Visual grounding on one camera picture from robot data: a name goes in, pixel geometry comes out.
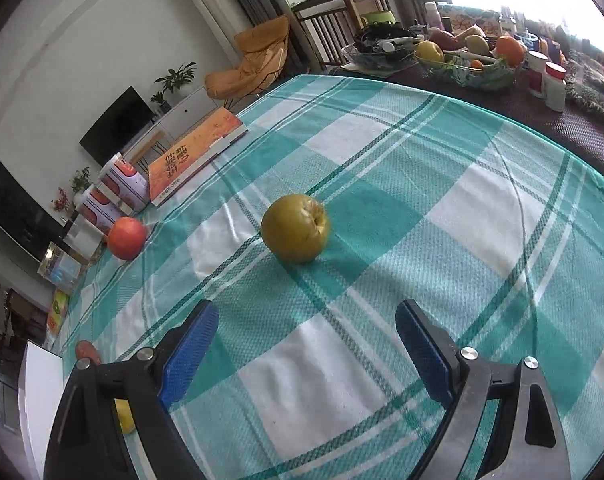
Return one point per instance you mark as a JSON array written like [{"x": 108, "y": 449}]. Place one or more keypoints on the lime green stool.
[{"x": 379, "y": 19}]

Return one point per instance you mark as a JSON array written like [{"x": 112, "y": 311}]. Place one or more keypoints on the white orange tin can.
[
  {"x": 127, "y": 182},
  {"x": 98, "y": 210}
]

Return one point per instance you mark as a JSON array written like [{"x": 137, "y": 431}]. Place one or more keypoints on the fruit print packet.
[{"x": 58, "y": 312}]

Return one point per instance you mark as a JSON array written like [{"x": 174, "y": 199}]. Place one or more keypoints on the white box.
[{"x": 39, "y": 395}]

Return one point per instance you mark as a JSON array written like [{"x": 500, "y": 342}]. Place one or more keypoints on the clear plastic container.
[{"x": 59, "y": 267}]

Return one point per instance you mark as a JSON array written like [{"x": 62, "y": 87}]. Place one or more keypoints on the black television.
[{"x": 117, "y": 125}]

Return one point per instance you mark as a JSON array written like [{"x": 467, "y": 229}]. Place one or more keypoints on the glass bowl of dark things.
[{"x": 381, "y": 50}]

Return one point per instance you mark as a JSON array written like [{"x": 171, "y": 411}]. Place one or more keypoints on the orange book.
[{"x": 197, "y": 155}]

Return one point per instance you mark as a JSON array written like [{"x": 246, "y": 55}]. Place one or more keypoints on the yellow lemon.
[{"x": 126, "y": 417}]

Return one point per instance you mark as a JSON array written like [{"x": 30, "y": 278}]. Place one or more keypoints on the orange lounge chair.
[{"x": 252, "y": 60}]

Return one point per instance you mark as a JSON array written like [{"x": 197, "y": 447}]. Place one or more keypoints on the standing air conditioner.
[{"x": 214, "y": 2}]

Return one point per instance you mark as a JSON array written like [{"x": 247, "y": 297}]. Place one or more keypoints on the black wall panel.
[{"x": 12, "y": 195}]

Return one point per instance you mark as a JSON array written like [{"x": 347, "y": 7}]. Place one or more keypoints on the green mango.
[{"x": 477, "y": 44}]

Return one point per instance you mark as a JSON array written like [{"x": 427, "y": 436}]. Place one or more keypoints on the yellow apple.
[{"x": 430, "y": 51}]

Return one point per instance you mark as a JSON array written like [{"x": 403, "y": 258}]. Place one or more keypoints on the wooden slatted chair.
[{"x": 327, "y": 30}]

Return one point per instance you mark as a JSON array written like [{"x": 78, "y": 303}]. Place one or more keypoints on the white television cabinet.
[{"x": 187, "y": 112}]

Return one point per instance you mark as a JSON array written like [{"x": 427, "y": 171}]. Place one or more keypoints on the red flower bunch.
[{"x": 60, "y": 201}]

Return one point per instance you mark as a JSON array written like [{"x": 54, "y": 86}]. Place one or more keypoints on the purple sweet potato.
[{"x": 444, "y": 39}]

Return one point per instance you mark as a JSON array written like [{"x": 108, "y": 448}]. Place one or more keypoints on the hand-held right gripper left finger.
[{"x": 189, "y": 345}]

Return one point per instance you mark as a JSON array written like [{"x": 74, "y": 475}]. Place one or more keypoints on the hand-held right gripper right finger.
[{"x": 421, "y": 350}]

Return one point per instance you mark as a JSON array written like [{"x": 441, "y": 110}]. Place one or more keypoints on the large potted plant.
[{"x": 174, "y": 80}]

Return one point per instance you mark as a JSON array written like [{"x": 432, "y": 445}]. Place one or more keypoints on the green pear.
[{"x": 294, "y": 230}]

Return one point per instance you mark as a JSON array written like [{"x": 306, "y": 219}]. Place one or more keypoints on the dark grey curtain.
[{"x": 262, "y": 5}]

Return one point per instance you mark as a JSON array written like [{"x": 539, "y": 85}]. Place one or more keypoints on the red apple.
[{"x": 127, "y": 238}]

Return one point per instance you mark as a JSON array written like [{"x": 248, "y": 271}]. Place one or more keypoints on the small reddish fruit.
[{"x": 88, "y": 351}]

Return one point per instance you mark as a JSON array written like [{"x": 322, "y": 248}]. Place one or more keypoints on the large orange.
[{"x": 510, "y": 50}]

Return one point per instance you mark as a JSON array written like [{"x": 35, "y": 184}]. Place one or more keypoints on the glass fruit bowl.
[{"x": 476, "y": 77}]

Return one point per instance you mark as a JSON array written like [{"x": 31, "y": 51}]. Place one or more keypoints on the small potted plant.
[{"x": 81, "y": 180}]

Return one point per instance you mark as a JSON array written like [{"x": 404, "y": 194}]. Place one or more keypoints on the pink bottle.
[{"x": 432, "y": 16}]

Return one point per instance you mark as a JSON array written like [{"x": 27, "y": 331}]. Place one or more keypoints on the clear canister with black lid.
[{"x": 79, "y": 240}]

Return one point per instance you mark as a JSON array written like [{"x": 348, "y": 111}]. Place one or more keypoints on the teal checked tablecloth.
[{"x": 381, "y": 175}]

